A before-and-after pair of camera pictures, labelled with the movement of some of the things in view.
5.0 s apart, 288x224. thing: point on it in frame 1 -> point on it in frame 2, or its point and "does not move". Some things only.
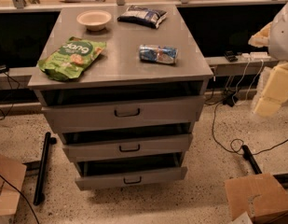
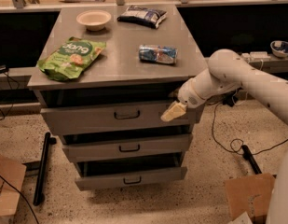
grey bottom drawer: [129, 171] does not move
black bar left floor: [39, 188] does not move
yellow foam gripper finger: [261, 38] -> [174, 110]
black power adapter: [228, 99] does not move
